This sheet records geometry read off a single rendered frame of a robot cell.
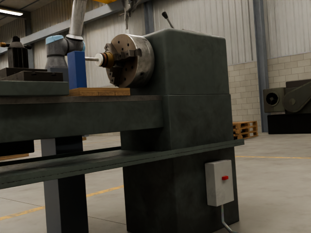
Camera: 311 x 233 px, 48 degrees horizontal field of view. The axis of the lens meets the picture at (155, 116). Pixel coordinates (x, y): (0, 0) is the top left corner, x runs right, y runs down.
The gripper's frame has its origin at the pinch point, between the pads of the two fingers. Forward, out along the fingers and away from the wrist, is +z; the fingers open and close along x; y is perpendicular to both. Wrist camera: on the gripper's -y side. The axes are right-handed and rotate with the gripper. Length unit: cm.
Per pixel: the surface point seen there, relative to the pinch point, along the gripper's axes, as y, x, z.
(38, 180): 47, -61, 78
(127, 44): 3.5, -3.0, 17.2
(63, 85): 33, -47, 41
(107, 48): -5.7, -11.0, 19.1
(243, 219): 11, 81, 132
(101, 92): 23, -26, 44
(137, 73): 10.9, -0.3, 33.8
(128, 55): 10.5, -5.4, 24.4
